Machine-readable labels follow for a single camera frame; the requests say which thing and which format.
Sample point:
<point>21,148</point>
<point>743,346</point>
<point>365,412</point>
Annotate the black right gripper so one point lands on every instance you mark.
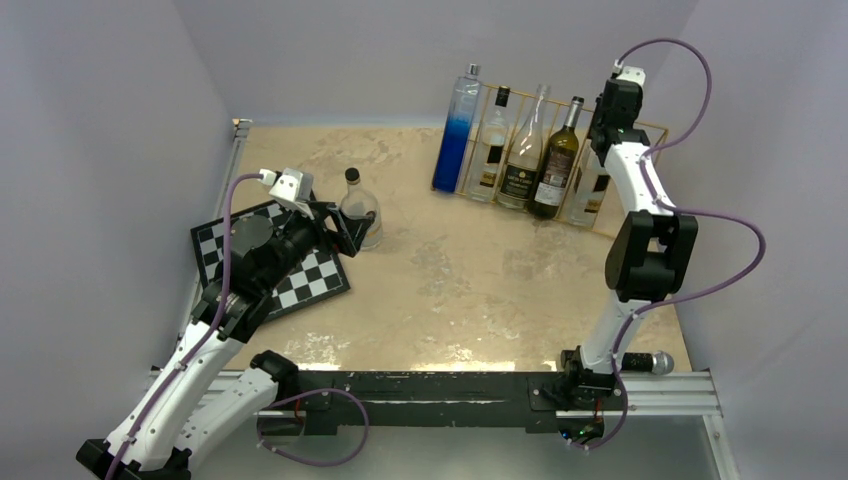
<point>597,112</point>

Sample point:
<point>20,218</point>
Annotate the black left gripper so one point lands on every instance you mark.
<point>345,241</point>

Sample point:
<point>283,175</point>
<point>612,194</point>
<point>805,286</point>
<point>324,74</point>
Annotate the round clear flask bottle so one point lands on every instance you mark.
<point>358,201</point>

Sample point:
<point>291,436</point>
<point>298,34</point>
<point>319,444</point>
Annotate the clear square bottle gold label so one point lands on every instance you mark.
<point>589,188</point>

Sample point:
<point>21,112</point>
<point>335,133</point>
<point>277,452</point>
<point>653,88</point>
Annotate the dark green wine bottle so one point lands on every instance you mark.
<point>557,163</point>

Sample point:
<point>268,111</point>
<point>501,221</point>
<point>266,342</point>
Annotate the clear Louis Casbao champagne bottle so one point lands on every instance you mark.
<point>521,168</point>

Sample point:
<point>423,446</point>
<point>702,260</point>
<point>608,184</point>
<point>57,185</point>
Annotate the clear square bottle black label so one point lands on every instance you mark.
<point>489,147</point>

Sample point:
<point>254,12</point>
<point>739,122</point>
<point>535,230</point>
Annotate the tall blue glass bottle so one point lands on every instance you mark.
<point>459,120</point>

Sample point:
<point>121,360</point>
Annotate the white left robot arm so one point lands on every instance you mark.
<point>170,431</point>

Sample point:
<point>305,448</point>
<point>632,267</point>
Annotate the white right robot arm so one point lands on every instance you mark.
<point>650,254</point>

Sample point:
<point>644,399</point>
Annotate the black white chessboard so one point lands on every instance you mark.
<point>319,277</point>

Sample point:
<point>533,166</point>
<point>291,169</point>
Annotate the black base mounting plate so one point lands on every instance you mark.
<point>533,401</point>

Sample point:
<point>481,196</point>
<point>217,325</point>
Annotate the black silver microphone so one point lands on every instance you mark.
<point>656,363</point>

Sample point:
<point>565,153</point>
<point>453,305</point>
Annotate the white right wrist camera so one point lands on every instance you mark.
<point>628,73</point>

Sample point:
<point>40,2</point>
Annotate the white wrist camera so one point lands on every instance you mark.
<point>628,73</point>
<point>292,190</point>

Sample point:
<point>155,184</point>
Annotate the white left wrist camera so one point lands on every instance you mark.
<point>292,190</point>

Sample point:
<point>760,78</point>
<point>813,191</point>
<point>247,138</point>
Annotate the gold wire wine rack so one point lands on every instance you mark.
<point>610,215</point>

